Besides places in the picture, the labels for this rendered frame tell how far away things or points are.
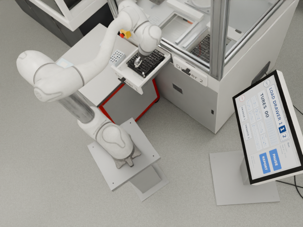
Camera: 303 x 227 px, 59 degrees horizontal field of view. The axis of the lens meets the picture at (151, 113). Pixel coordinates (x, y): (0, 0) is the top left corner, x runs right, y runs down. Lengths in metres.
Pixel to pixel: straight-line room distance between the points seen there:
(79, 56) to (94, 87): 0.36
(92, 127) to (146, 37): 0.62
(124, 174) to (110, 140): 0.29
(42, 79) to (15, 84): 2.54
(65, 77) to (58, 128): 1.93
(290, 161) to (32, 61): 1.20
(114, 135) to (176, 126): 1.20
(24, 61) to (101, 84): 0.95
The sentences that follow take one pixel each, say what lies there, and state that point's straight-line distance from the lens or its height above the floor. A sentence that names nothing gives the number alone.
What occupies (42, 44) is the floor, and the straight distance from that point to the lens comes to 3.88.
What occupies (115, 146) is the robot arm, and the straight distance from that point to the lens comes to 1.56.
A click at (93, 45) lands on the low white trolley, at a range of 2.39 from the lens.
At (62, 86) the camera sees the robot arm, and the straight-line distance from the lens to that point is 1.13.
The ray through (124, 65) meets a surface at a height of 0.86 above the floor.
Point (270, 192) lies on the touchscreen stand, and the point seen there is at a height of 0.04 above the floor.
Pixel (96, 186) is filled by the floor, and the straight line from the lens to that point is 2.65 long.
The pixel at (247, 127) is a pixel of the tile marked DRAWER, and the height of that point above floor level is 1.01.
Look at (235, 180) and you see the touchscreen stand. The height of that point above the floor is 0.04.
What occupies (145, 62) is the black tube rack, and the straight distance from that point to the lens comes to 1.94.
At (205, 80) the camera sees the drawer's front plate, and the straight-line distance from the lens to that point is 1.81.
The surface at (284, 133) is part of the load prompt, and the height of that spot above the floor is 1.16.
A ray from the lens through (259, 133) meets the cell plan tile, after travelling 1.48.
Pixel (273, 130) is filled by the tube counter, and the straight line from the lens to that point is 1.44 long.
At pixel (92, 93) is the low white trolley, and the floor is 0.76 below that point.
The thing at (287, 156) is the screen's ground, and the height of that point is 1.15.
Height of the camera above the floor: 2.41
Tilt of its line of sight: 61 degrees down
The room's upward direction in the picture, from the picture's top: 22 degrees counter-clockwise
